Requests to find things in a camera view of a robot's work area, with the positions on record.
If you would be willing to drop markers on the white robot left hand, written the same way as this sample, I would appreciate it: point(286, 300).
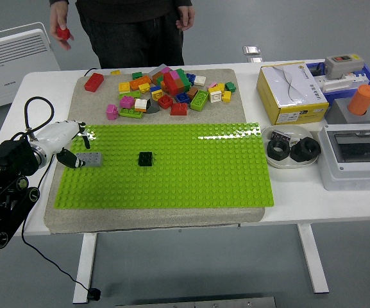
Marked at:
point(56, 136)

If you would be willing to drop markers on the person's left hand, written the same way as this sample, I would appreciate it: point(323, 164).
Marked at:
point(187, 16)

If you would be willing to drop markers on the person's right hand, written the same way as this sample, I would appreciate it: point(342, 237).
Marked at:
point(58, 17)

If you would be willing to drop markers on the small red brick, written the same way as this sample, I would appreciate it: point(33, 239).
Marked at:
point(63, 33)

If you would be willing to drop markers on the grey long brick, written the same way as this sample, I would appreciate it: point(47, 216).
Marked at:
point(90, 159)

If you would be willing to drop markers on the red long brick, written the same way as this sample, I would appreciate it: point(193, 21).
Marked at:
point(94, 82)

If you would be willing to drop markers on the person's right forearm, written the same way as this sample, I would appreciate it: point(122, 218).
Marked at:
point(59, 1)

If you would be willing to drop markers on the person's left forearm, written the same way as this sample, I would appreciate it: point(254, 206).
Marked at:
point(184, 2)

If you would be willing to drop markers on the green studded baseplate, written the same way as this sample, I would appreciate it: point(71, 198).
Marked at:
point(188, 167)

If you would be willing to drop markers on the person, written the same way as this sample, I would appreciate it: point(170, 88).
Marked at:
point(133, 35)

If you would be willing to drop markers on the large grey brick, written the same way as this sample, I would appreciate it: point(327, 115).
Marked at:
point(156, 73)

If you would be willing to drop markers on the white panel heater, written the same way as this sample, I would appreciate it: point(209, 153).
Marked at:
point(11, 64)

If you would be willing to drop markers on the red green brown brick stack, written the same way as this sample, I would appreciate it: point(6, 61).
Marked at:
point(176, 81)

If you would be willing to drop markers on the pink flat brick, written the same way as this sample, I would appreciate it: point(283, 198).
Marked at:
point(212, 85)

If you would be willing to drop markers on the dark green small brick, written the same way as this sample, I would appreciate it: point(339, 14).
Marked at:
point(137, 75)

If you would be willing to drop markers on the lime long brick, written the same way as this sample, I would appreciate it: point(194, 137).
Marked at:
point(131, 112)

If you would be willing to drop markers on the magenta brick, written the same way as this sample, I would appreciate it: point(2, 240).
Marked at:
point(127, 102)

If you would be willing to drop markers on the blue flat brick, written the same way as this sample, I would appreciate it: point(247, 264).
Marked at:
point(155, 88)

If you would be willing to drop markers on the yellow flat brick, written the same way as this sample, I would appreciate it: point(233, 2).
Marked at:
point(115, 72)

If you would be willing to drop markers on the orange long brick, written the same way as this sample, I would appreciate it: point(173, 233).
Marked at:
point(138, 82)

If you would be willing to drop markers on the yellow square brick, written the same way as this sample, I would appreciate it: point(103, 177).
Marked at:
point(123, 87)

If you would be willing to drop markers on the yellow small brick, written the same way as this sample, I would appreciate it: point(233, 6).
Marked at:
point(144, 88)
point(226, 96)

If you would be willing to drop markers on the lime flat brick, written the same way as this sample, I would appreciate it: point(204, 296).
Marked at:
point(130, 94)

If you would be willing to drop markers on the lime large brick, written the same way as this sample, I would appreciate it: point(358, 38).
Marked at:
point(199, 100)

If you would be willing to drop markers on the red square brick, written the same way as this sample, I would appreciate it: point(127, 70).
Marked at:
point(165, 101)

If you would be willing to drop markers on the white orange brick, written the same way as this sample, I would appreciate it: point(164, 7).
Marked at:
point(140, 104)

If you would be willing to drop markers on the black square brick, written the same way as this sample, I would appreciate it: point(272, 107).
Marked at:
point(146, 159)

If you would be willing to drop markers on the red sloped brick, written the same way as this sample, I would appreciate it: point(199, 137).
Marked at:
point(179, 109)

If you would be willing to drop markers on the grey sloped brick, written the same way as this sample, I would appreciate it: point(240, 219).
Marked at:
point(153, 107)

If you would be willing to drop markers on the grey-brown mat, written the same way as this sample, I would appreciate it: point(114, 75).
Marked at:
point(229, 109)

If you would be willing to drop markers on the yellow white cardboard box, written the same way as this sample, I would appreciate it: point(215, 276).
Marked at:
point(287, 86)

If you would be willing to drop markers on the white table leg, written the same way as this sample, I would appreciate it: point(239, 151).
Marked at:
point(85, 266)
point(314, 260)

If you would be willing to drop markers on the small black adapter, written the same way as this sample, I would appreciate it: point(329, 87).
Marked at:
point(317, 69)

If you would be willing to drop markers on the small black card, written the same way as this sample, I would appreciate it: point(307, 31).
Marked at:
point(281, 135)

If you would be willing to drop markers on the white dish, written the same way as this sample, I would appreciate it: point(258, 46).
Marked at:
point(297, 131)

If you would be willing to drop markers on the black hex nut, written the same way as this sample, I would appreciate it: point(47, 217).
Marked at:
point(272, 150)
point(313, 150)

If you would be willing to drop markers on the white terminal strip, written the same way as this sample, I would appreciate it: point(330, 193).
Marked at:
point(332, 84)

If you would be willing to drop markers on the grey block holder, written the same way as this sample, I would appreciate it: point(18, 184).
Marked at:
point(338, 114)

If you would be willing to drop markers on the orange cylinder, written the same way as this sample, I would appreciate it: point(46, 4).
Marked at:
point(361, 100)

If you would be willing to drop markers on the silver metal bracket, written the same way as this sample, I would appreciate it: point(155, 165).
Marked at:
point(252, 50)

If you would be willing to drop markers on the grey push-button switch box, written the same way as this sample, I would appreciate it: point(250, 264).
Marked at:
point(343, 67)

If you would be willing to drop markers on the white electrical enclosure box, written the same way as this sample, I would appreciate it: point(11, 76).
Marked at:
point(338, 173)

